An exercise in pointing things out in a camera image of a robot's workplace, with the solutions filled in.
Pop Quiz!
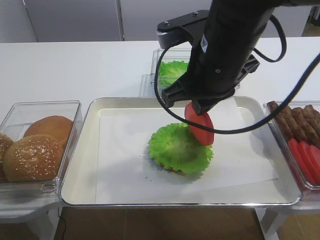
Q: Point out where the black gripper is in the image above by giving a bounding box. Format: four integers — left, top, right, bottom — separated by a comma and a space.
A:
161, 0, 275, 116

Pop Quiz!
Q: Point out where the red tomato slice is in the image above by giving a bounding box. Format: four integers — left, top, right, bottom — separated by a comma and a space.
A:
184, 101, 215, 147
307, 145, 320, 171
288, 138, 316, 184
298, 141, 320, 185

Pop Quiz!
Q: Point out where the clear lettuce cheese container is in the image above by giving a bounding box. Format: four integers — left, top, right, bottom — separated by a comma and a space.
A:
150, 48, 243, 97

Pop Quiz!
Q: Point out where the green lettuce in container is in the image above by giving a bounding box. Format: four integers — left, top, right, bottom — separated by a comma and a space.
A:
158, 60, 189, 86

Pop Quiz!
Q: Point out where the green lettuce leaf on tray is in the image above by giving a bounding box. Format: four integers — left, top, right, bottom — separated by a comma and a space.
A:
148, 123, 214, 176

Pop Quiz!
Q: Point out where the bun bottom under lettuce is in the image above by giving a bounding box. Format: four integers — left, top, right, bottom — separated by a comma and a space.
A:
160, 163, 186, 176

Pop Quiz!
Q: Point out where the brown meat patty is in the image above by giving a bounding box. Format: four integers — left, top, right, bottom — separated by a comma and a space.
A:
267, 101, 294, 142
291, 107, 320, 148
281, 106, 309, 143
302, 104, 320, 131

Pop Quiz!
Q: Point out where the white metal tray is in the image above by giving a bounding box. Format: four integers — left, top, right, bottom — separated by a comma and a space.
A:
61, 97, 301, 207

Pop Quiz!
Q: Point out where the clear patty tomato container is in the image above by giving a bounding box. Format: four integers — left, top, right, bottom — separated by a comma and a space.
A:
269, 101, 320, 201

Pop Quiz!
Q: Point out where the white parchment paper sheet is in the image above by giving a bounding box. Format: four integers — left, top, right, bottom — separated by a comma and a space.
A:
95, 98, 283, 204

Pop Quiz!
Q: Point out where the plain brown bun back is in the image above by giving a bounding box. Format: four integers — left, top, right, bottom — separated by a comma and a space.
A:
23, 115, 73, 148

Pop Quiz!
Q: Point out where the clear bun container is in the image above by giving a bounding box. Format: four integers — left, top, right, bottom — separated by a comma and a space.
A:
0, 100, 83, 199

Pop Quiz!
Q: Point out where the sesame bun top front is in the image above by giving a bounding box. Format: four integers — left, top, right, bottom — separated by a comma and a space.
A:
2, 134, 64, 182

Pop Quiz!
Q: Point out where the sesame bun at left edge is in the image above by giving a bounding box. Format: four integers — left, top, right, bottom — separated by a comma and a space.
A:
0, 133, 14, 183

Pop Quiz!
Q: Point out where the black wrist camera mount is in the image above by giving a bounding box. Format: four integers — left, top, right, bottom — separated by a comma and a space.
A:
156, 10, 209, 49

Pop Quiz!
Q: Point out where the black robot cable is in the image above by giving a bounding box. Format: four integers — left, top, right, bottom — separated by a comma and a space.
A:
154, 14, 320, 134

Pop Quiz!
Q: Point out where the black floor cable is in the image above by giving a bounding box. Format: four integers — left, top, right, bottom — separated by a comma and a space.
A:
57, 206, 67, 240

